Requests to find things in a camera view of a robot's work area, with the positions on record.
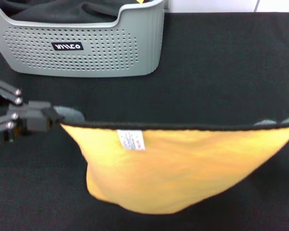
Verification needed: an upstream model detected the grey perforated plastic storage box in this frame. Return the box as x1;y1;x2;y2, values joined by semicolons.
0;0;165;78

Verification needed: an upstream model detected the black crumpled cloth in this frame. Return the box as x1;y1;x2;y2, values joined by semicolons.
1;0;157;24

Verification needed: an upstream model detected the yellow towel with black edge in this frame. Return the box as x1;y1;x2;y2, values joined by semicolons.
53;105;289;215

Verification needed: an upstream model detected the black tablecloth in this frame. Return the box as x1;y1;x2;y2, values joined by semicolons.
0;11;289;231

